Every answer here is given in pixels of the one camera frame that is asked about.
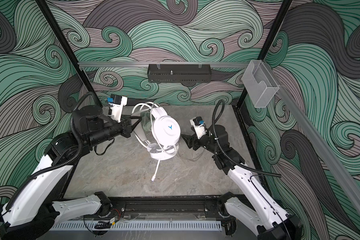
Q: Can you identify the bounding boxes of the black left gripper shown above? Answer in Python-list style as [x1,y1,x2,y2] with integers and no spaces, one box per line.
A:
[86,114,142,150]

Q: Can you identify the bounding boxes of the white headphones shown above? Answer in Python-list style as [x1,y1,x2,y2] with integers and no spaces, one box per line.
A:
[131,102,181,181]

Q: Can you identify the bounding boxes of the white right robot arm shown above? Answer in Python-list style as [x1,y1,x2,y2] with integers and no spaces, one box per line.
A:
[181,125,303,240]

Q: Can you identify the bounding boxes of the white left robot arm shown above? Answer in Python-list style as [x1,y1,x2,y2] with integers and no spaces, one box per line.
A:
[0,95,141,240]

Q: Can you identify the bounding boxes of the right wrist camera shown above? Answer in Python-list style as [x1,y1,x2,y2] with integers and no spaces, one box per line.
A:
[190,117,207,139]

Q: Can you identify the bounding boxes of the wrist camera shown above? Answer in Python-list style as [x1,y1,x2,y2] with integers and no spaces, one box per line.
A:
[107,94,128,123]
[190,117,207,139]

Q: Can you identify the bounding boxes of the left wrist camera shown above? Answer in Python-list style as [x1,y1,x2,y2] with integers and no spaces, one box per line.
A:
[107,94,128,123]

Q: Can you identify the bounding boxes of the aluminium wall rail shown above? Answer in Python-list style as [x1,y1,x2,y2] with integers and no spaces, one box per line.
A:
[78,61,250,69]

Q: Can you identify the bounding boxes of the black perforated wall tray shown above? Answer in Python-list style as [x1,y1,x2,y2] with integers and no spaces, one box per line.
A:
[147,65,212,84]

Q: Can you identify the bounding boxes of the clear plastic wall bin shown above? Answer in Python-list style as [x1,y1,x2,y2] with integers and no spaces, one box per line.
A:
[242,60,279,108]

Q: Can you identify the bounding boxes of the white slotted cable duct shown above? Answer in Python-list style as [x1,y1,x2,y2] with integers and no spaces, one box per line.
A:
[51,220,223,232]

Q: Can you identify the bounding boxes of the black frame post left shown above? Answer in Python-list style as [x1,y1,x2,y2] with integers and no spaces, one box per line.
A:
[35,0,102,107]

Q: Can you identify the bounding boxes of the black frame post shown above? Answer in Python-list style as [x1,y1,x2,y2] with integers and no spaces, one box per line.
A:
[35,0,102,107]
[237,1,292,109]

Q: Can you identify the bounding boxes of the black frame post right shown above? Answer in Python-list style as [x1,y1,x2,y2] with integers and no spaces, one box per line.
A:
[237,1,292,109]

